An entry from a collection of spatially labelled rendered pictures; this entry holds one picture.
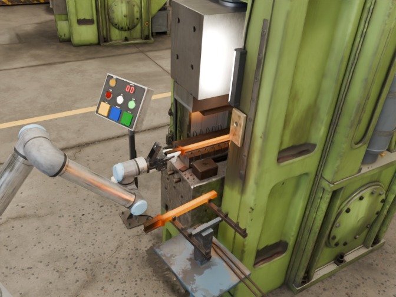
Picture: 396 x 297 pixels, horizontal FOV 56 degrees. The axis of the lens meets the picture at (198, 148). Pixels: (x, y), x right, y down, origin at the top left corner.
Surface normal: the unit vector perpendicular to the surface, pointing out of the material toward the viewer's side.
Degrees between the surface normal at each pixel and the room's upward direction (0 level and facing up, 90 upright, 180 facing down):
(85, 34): 90
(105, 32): 90
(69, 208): 0
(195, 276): 0
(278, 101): 89
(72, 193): 0
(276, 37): 90
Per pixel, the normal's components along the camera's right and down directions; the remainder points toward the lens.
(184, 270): 0.06, -0.83
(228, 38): 0.50, 0.50
